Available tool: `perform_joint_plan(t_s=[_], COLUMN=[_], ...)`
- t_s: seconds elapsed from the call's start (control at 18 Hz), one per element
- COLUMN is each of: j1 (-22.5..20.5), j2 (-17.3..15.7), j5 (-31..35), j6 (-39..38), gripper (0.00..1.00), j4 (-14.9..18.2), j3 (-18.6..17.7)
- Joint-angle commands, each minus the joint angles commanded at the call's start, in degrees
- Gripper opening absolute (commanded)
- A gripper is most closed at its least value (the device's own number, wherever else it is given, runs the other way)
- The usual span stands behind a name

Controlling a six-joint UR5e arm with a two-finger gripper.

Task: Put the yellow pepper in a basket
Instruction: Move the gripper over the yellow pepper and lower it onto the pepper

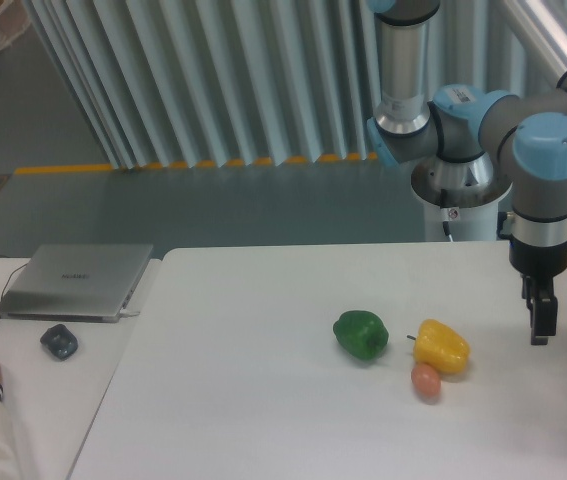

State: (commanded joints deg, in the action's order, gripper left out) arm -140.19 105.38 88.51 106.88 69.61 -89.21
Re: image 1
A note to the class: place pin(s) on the white folding partition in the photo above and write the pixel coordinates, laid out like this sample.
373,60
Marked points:
198,82

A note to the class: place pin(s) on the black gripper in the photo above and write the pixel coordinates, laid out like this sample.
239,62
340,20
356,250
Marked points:
539,262

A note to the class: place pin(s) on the silver closed laptop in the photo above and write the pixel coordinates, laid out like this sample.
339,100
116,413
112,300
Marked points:
77,282

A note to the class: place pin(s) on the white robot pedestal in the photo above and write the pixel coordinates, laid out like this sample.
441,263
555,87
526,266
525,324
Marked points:
460,201

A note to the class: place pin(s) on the yellow bell pepper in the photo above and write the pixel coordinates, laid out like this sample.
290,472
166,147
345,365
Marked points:
441,347

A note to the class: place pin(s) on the dark grey computer mouse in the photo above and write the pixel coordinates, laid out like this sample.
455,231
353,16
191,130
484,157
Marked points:
60,342

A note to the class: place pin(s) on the green bell pepper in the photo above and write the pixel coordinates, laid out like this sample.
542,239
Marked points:
361,333

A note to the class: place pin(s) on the brown egg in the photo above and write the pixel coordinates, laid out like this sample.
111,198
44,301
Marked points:
426,380

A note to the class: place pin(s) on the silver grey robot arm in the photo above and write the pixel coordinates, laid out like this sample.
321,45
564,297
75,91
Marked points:
474,147

